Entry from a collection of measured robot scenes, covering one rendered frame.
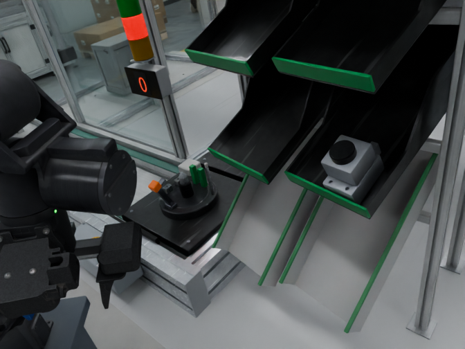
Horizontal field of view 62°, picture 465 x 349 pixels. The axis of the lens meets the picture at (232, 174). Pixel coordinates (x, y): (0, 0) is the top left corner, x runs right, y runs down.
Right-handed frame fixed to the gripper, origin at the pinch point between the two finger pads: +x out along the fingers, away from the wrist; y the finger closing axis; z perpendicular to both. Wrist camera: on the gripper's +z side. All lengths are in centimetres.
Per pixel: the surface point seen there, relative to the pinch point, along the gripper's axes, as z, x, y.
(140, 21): -63, -18, 8
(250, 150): -20.1, -4.4, 25.3
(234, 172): -52, 18, 27
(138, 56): -63, -10, 7
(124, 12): -63, -20, 5
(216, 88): -142, 26, 33
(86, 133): -102, 25, -19
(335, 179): -5.2, -7.1, 33.1
